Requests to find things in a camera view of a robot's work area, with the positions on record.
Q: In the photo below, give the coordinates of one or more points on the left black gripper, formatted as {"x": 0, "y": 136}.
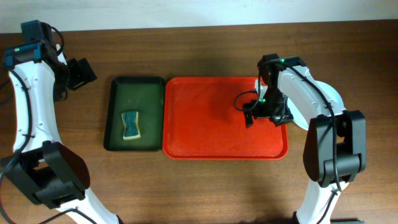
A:
{"x": 78, "y": 73}

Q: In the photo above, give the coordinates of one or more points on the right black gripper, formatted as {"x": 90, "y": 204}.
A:
{"x": 282, "y": 114}

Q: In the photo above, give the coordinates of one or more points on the green yellow sponge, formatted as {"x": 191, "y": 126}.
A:
{"x": 130, "y": 121}

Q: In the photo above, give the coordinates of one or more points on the light blue plate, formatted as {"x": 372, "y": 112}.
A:
{"x": 298, "y": 118}

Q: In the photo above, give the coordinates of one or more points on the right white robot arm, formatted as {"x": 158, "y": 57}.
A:
{"x": 335, "y": 146}

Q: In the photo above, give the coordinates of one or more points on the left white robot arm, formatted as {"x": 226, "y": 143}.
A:
{"x": 41, "y": 167}

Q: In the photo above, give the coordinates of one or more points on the red tray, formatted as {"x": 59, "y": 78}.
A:
{"x": 201, "y": 123}

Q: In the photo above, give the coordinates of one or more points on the dark green tray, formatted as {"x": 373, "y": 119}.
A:
{"x": 144, "y": 95}

